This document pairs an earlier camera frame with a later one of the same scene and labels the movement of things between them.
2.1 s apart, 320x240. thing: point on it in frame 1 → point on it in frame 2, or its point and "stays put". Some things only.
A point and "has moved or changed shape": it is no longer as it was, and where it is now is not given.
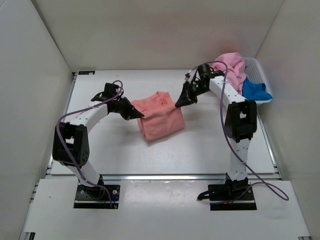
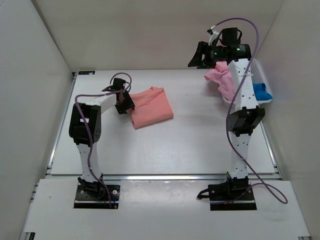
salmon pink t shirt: (162, 118) has moved or changed shape
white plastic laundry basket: (254, 74) stays put
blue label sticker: (86, 72) stays put
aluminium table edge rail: (181, 176) stays put
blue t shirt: (253, 91) stays put
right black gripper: (186, 98) → (197, 62)
